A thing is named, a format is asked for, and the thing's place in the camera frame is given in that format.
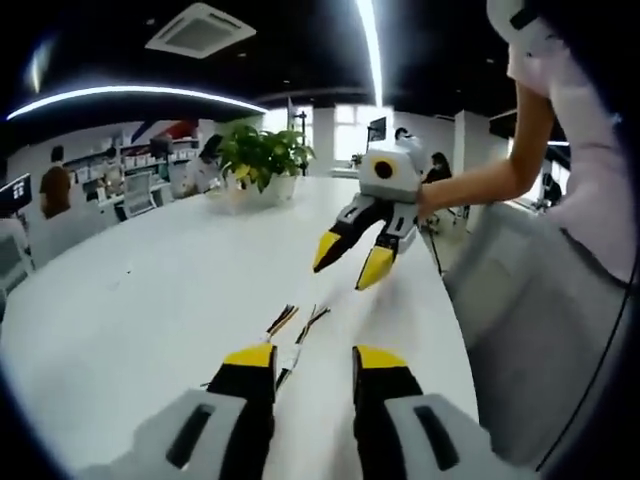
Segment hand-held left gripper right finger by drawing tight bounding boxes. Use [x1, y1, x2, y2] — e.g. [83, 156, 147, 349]
[350, 344, 502, 480]

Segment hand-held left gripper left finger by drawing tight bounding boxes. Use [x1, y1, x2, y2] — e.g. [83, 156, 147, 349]
[133, 341, 278, 480]

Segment orange-black wired JST connector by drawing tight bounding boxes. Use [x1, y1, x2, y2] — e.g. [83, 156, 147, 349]
[198, 304, 302, 392]

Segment black-white wired JST connector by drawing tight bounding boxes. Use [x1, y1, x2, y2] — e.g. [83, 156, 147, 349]
[274, 303, 332, 397]

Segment person's right hand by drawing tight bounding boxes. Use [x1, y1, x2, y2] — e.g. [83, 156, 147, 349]
[414, 180, 447, 227]

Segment monitor on black stand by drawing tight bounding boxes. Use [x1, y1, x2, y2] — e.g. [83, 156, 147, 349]
[366, 116, 390, 147]

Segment green potted plant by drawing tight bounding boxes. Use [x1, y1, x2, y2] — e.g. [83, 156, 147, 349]
[216, 123, 317, 202]

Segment straight ceiling light strip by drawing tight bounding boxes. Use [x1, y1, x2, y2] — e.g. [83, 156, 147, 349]
[356, 0, 387, 107]

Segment white office chair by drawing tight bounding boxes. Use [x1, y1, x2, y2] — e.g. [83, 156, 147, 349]
[121, 171, 157, 217]
[0, 218, 37, 297]

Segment white storage shelves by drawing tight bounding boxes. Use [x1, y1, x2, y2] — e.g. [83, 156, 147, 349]
[63, 130, 201, 199]

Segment ceiling air conditioner vent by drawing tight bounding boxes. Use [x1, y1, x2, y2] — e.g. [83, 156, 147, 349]
[144, 1, 258, 62]

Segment curved ceiling light strip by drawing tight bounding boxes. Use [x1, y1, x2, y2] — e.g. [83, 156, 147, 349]
[6, 85, 267, 122]

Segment thin black cable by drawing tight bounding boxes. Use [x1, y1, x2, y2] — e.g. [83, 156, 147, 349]
[538, 282, 639, 472]

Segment dark wall monitor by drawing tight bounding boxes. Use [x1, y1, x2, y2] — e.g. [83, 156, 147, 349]
[0, 172, 33, 212]

